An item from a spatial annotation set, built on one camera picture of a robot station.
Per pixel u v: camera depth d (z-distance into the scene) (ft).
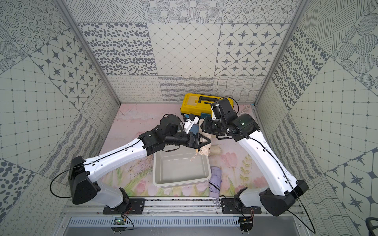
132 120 3.65
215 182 2.57
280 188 1.23
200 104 3.20
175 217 2.35
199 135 1.93
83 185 1.28
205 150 2.13
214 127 1.82
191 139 1.95
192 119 2.08
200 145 1.94
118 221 2.35
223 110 1.54
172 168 2.89
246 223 2.38
